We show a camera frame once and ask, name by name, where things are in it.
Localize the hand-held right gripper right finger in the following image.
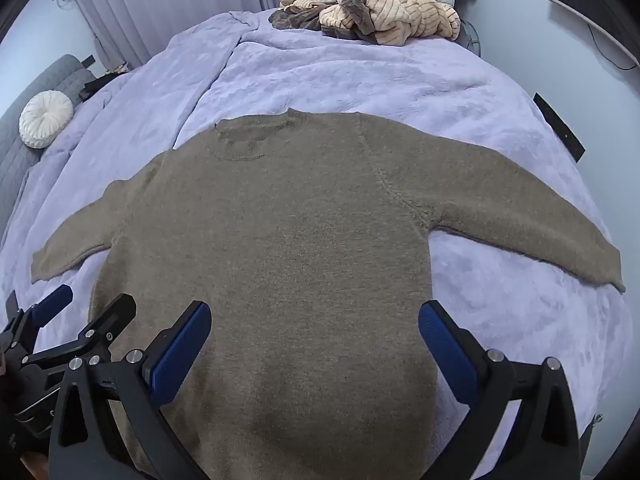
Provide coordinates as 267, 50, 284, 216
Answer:
419, 300, 583, 480

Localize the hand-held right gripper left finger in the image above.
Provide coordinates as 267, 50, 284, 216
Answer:
47, 301, 212, 480

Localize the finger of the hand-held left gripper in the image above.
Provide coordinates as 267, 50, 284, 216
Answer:
22, 294, 137, 366
0, 284, 74, 356

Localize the brown knit sweater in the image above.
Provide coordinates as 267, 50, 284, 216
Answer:
31, 108, 627, 480

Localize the round white pleated pillow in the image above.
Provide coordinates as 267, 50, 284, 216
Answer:
19, 91, 74, 149

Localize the small black object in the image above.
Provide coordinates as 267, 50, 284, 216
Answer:
80, 72, 126, 99

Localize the black flat bar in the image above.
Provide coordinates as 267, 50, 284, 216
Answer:
533, 92, 586, 163

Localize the lavender fleece blanket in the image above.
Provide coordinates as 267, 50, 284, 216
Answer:
0, 7, 636, 480

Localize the grey pleated curtain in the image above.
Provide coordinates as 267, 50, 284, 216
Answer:
65, 0, 401, 68

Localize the dark brown fleece garment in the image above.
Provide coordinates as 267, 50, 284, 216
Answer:
268, 0, 383, 44

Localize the beige striped fleece garment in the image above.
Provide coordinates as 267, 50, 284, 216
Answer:
319, 0, 461, 45

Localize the black monitor cable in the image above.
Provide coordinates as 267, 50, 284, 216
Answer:
587, 22, 638, 72

